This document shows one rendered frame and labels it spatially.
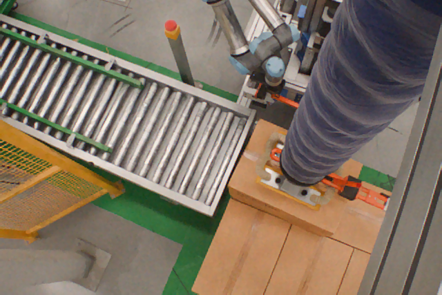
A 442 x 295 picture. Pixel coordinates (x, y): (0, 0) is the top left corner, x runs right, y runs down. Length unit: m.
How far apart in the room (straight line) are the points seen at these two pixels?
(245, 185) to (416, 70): 1.67
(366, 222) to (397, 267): 2.56
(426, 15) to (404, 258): 0.42
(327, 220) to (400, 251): 2.09
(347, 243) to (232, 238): 0.68
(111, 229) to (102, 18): 1.74
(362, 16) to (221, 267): 2.16
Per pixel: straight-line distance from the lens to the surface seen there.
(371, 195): 2.11
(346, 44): 0.77
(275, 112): 3.15
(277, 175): 2.16
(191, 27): 3.67
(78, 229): 3.42
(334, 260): 2.71
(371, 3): 0.66
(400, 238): 0.22
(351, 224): 2.74
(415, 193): 0.23
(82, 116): 2.97
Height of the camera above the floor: 3.20
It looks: 74 degrees down
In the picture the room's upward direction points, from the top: 8 degrees counter-clockwise
